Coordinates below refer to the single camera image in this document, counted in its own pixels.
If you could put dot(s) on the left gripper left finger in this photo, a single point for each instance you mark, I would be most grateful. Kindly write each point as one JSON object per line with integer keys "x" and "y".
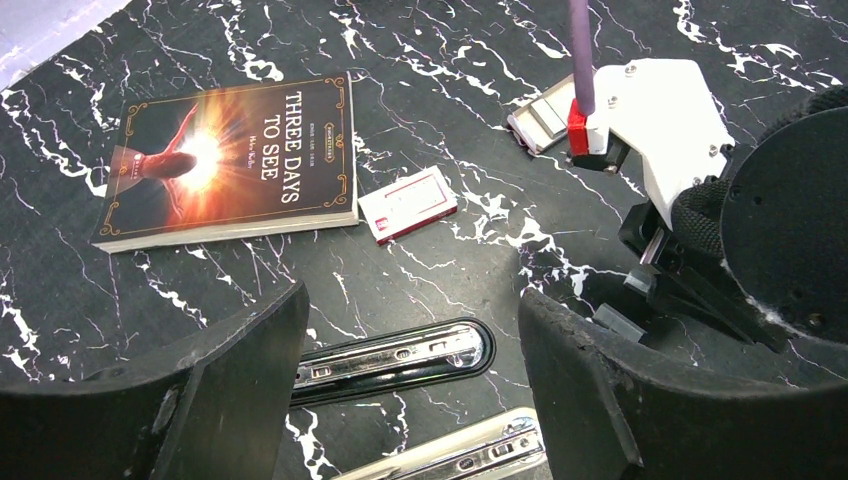
{"x": 209, "y": 406}

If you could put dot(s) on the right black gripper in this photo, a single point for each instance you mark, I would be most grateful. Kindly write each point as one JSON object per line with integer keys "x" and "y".
{"x": 691, "y": 284}

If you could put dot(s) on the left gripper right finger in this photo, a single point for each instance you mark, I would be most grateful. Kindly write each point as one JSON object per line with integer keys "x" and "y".
{"x": 610, "y": 408}

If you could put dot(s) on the beige stapler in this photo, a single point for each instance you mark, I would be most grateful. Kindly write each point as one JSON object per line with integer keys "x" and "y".
{"x": 495, "y": 448}

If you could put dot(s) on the black stapler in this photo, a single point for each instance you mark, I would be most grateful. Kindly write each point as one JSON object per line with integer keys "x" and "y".
{"x": 445, "y": 351}

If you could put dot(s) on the cardboard staple tray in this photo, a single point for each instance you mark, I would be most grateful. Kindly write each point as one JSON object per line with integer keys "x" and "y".
{"x": 542, "y": 122}

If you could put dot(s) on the red white staple box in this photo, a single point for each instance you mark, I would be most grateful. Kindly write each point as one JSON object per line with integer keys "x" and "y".
{"x": 408, "y": 204}

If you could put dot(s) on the staple strip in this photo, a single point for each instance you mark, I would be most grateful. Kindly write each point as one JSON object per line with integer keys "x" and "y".
{"x": 608, "y": 317}
{"x": 640, "y": 281}

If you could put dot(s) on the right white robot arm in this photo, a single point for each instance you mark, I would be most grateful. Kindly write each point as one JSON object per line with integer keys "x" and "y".
{"x": 759, "y": 252}

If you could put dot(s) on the dark paperback book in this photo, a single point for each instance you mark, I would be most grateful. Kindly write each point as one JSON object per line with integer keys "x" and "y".
{"x": 231, "y": 163}

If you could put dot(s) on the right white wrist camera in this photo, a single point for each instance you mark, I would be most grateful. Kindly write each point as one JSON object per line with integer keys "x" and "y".
{"x": 664, "y": 110}

